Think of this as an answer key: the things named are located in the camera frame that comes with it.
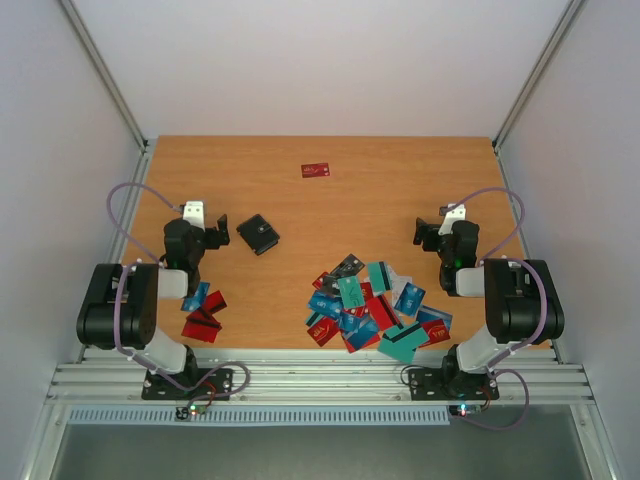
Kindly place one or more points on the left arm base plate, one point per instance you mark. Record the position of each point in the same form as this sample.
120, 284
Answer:
183, 386

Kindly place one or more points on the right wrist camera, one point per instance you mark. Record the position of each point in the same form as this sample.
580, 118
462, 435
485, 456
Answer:
450, 214

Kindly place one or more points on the black leather card holder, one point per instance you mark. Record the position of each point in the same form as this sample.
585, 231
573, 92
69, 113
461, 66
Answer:
258, 234

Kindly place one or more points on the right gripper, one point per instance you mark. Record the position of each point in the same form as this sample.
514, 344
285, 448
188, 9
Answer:
430, 238

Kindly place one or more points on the blue VIP card left pile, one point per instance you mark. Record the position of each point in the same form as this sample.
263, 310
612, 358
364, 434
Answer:
326, 305

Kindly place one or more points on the red VIP card right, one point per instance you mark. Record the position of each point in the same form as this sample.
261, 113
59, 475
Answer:
436, 330

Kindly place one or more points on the teal VIP card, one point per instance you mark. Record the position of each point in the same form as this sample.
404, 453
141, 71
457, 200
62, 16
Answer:
351, 292

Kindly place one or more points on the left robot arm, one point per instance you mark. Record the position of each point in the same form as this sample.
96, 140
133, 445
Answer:
119, 311

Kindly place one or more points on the grey cable duct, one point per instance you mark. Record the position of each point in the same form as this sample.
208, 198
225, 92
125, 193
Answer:
261, 416

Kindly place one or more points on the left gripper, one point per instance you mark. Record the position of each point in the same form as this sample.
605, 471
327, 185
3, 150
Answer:
216, 241

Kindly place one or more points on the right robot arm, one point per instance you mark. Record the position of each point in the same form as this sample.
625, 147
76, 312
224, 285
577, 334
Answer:
521, 306

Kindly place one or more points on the teal card front pile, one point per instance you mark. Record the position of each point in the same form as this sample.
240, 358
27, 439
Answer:
401, 342

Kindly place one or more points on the red VIP card front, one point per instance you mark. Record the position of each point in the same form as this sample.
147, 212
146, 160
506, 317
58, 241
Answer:
323, 331

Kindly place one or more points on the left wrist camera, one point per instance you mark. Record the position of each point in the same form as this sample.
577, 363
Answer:
194, 213

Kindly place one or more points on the blue card right pile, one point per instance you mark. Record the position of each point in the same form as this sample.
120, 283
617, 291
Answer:
410, 300

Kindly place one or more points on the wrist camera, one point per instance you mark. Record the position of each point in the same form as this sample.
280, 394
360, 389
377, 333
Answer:
450, 214
194, 213

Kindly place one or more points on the teal stripe card upper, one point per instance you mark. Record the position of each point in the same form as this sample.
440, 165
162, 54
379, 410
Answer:
379, 277

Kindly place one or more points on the blue card left group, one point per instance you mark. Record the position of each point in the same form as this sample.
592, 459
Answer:
193, 302

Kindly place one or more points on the red stripe card centre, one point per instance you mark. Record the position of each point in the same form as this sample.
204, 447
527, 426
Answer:
382, 313

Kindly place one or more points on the large red card left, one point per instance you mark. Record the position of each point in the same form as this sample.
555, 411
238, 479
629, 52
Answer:
202, 326

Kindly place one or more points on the red vip card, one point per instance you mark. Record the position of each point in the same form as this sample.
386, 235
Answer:
323, 331
436, 330

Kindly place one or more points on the blue card front pile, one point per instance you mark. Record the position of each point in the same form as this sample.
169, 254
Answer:
363, 336

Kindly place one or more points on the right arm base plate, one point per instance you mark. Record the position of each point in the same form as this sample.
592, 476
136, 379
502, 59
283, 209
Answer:
433, 384

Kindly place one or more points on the lone red card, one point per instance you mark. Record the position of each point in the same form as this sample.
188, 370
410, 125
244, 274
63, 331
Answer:
315, 170

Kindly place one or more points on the black card in pile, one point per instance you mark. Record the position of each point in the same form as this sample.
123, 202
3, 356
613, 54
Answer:
351, 265

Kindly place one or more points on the aluminium rail frame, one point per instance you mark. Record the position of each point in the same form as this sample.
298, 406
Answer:
317, 377

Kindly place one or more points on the small red card left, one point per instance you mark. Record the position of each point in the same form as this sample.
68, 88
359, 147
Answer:
214, 303

